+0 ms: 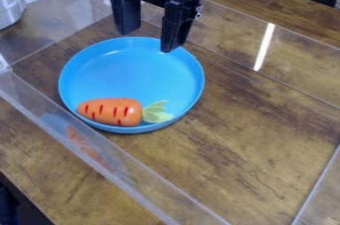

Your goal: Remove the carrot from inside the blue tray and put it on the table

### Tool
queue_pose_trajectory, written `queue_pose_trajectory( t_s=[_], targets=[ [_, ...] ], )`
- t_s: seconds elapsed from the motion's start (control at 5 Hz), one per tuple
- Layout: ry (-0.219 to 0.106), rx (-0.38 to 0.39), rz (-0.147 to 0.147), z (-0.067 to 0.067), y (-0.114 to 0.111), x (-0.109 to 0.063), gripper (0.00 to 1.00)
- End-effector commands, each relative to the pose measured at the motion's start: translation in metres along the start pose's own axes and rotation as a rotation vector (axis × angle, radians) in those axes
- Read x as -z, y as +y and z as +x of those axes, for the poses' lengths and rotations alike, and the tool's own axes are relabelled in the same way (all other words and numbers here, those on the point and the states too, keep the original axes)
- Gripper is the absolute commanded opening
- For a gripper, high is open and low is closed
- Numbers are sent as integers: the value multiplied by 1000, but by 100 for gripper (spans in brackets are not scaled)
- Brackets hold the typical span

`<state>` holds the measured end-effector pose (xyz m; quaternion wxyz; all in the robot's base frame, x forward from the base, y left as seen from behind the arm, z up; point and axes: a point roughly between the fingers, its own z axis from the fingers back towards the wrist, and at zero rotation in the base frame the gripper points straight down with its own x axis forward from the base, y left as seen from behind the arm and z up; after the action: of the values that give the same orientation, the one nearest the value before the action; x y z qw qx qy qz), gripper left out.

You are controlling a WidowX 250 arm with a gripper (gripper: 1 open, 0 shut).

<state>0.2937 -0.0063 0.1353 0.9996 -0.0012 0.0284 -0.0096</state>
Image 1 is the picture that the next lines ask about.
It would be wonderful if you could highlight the orange toy carrot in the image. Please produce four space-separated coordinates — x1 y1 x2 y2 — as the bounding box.
76 98 172 127

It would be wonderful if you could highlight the round blue tray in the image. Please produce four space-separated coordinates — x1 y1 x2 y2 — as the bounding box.
59 37 204 133

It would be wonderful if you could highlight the clear acrylic enclosure wall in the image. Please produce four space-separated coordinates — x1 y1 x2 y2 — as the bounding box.
0 0 340 225

